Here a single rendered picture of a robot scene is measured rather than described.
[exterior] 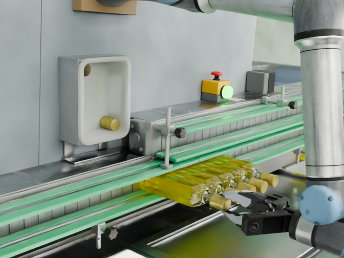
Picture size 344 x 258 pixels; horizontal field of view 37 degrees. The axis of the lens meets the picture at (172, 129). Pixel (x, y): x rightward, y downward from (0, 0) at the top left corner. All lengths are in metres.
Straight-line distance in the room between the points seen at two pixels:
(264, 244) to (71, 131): 0.58
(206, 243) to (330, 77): 0.59
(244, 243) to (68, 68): 0.64
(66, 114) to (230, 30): 0.78
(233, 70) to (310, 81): 0.95
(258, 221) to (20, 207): 0.52
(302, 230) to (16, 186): 0.65
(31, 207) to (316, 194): 0.59
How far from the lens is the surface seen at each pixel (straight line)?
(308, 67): 1.02
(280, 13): 1.21
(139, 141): 1.45
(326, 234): 1.17
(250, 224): 1.18
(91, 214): 1.31
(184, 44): 1.70
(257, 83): 1.99
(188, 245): 1.36
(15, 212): 1.14
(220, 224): 1.50
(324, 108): 1.01
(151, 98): 1.61
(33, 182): 1.26
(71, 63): 1.32
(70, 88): 1.33
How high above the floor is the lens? 1.84
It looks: 40 degrees down
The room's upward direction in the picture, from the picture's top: 104 degrees clockwise
